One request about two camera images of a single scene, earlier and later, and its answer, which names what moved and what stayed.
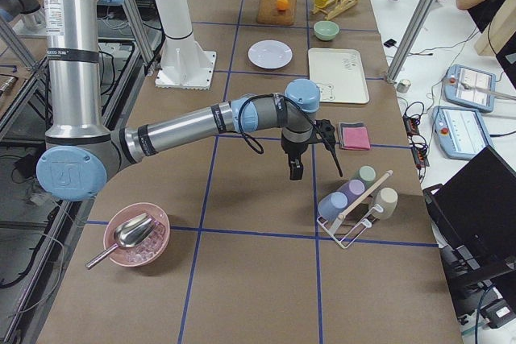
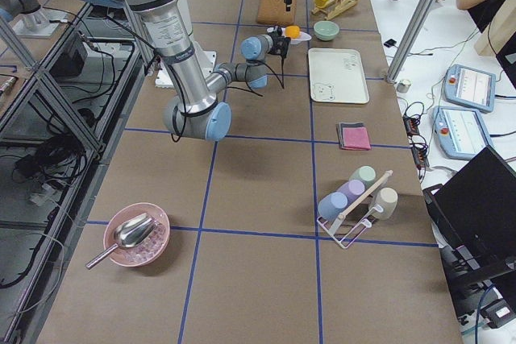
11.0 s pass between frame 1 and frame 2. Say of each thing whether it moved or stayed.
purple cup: stayed
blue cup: stayed
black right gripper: moved
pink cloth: stayed
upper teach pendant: stayed
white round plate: moved
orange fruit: moved
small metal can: stayed
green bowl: stayed
